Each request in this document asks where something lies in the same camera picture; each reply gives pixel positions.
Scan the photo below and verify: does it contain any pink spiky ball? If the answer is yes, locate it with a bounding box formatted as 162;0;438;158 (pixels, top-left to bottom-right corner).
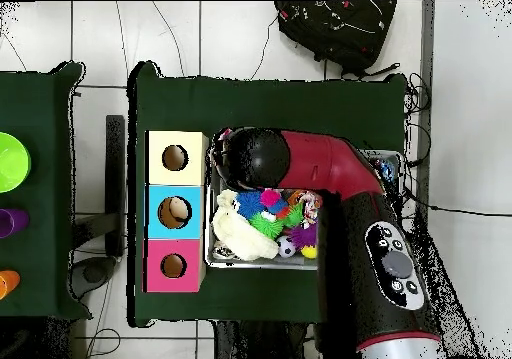
259;189;283;209

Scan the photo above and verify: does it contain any silver mesh bin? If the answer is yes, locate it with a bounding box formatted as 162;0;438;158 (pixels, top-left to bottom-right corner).
205;146;403;273

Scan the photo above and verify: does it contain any dark green cloth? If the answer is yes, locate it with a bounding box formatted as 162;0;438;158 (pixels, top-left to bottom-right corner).
0;61;93;320
126;60;409;332

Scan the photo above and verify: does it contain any black cable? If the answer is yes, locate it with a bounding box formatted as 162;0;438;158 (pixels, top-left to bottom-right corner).
403;186;512;218
401;72;433;168

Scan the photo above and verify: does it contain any purple spiky ball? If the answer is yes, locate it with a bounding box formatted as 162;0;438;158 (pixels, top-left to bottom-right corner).
286;222;319;250

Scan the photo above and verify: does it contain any blue spiky ball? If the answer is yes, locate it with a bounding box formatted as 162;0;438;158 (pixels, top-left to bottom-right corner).
235;190;266;221

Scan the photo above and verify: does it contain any wooden box with three holes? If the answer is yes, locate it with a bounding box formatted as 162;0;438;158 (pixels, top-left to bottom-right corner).
143;130;210;294

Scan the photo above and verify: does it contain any colourful knotted rope toy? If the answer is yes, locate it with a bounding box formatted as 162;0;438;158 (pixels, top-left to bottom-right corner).
297;190;324;230

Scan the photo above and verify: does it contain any cream cloth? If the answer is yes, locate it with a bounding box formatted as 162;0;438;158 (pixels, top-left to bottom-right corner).
211;188;280;262

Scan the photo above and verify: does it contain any black backpack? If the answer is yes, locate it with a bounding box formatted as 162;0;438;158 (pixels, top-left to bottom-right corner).
273;0;401;78

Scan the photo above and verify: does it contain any small soccer ball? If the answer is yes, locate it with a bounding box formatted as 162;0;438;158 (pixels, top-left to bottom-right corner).
275;235;298;259

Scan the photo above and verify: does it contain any purple plastic cup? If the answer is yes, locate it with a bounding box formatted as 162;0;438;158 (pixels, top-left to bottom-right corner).
0;208;30;239

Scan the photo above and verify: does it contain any green plastic bowl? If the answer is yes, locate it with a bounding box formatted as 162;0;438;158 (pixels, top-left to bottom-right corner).
0;131;32;194

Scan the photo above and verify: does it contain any orange plastic cup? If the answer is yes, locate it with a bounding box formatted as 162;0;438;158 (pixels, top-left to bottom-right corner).
0;269;21;301

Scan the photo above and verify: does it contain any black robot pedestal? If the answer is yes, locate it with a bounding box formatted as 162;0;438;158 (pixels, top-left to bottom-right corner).
213;320;317;359

